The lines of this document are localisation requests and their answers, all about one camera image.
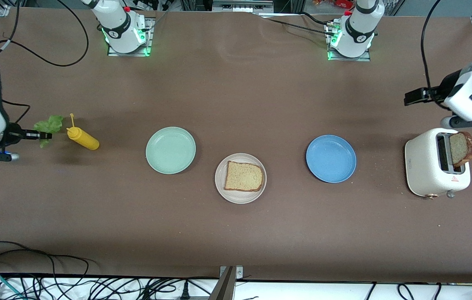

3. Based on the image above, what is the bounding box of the green lettuce leaf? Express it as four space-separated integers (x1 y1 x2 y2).
34 115 65 148

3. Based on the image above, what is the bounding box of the yellow mustard squeeze bottle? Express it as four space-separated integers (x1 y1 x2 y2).
66 113 100 151

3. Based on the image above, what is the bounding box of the brown bread slice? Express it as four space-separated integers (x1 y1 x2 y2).
224 160 264 193
448 131 472 168

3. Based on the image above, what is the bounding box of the blue plate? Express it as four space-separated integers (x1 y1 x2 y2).
306 134 357 184

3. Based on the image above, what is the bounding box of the light green plate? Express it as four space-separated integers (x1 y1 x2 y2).
145 126 197 175

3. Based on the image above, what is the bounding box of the beige plate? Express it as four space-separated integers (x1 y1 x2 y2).
215 153 267 205

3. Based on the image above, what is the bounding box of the white toaster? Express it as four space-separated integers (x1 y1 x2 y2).
405 127 471 200

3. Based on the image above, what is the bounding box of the red snack packaging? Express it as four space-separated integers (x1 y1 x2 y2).
313 0 355 10

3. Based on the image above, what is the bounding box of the grey metal box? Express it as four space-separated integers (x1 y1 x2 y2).
212 0 274 13

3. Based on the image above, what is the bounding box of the brown table cover sheet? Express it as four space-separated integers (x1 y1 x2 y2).
0 7 472 284

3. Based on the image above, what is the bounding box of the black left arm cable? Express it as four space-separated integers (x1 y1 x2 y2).
421 0 472 90

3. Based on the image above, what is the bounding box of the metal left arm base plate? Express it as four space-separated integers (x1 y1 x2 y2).
327 23 372 62

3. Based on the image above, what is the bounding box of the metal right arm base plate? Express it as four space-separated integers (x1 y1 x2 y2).
107 17 154 57

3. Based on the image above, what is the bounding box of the black base cable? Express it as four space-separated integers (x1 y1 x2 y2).
267 12 338 37

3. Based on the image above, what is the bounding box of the grey metal bracket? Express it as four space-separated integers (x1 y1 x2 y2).
207 265 244 300

